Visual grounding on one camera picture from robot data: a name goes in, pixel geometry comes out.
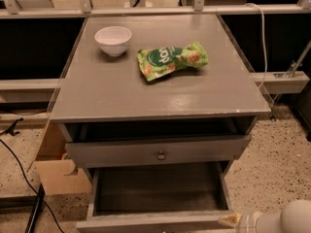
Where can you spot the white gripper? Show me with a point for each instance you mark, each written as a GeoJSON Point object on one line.
{"type": "Point", "coordinates": [247, 222]}

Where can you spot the grey drawer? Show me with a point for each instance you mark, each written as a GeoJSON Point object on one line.
{"type": "Point", "coordinates": [157, 151]}
{"type": "Point", "coordinates": [174, 198]}

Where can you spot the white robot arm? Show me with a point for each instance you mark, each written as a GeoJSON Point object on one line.
{"type": "Point", "coordinates": [295, 217]}

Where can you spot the grey wooden drawer cabinet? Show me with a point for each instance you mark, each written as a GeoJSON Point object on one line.
{"type": "Point", "coordinates": [106, 98]}

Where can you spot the grey top drawer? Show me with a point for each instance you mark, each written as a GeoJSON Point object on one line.
{"type": "Point", "coordinates": [157, 151]}

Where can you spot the green snack bag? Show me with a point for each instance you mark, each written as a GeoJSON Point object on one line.
{"type": "Point", "coordinates": [157, 63]}

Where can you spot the cardboard box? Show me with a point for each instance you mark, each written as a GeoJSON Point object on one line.
{"type": "Point", "coordinates": [57, 172]}

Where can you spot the black floor bar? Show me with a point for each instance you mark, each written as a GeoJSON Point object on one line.
{"type": "Point", "coordinates": [36, 209]}

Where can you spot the white ceramic bowl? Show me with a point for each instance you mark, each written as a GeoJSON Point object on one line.
{"type": "Point", "coordinates": [113, 40]}

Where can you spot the lower metal frame rail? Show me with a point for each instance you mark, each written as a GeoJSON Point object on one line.
{"type": "Point", "coordinates": [274, 83]}

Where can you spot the metal frame rail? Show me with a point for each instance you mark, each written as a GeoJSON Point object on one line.
{"type": "Point", "coordinates": [247, 9]}
{"type": "Point", "coordinates": [274, 83]}

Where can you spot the upper metal frame rail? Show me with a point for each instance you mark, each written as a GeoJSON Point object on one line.
{"type": "Point", "coordinates": [247, 9]}

